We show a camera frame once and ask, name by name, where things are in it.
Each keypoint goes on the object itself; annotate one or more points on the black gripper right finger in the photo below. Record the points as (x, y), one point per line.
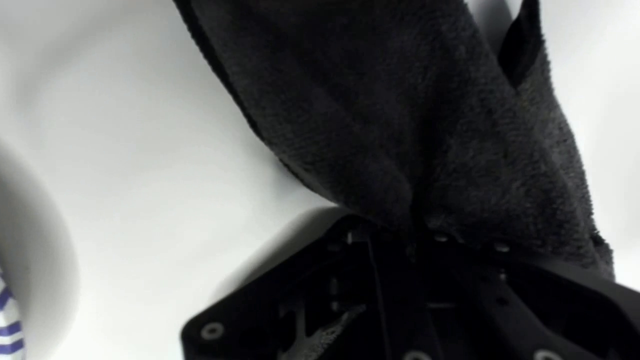
(471, 306)

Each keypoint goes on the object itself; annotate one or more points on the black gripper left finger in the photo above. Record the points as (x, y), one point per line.
(396, 293)

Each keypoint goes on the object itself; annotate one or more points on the blue patterned bowl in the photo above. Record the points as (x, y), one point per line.
(9, 327)

